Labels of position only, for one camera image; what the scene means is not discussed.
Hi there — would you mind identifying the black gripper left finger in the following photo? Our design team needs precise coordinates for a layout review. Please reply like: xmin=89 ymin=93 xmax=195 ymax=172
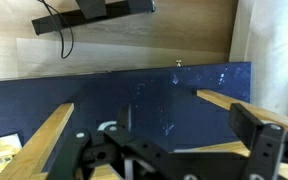
xmin=47 ymin=103 xmax=172 ymax=180

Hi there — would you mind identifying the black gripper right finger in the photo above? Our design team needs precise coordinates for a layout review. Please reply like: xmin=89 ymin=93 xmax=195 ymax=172
xmin=230 ymin=102 xmax=288 ymax=180

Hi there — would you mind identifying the wooden side table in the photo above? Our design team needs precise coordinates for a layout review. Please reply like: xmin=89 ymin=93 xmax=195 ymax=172
xmin=0 ymin=88 xmax=288 ymax=180

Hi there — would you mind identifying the yellow printed booklet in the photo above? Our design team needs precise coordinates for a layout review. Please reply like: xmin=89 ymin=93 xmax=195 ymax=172
xmin=0 ymin=133 xmax=23 ymax=180

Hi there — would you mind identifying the dark blue rug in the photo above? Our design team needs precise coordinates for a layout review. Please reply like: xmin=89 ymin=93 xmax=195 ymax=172
xmin=0 ymin=61 xmax=252 ymax=174

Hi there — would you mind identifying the clear plastic floor sheet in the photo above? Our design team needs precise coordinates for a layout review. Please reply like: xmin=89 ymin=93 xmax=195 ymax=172
xmin=16 ymin=37 xmax=232 ymax=79

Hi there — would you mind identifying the thin black cable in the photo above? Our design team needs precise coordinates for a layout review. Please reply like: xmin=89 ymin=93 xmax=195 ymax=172
xmin=37 ymin=0 xmax=75 ymax=60

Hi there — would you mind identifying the black rectangular post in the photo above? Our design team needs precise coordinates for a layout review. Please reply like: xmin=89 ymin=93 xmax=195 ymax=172
xmin=75 ymin=0 xmax=108 ymax=20

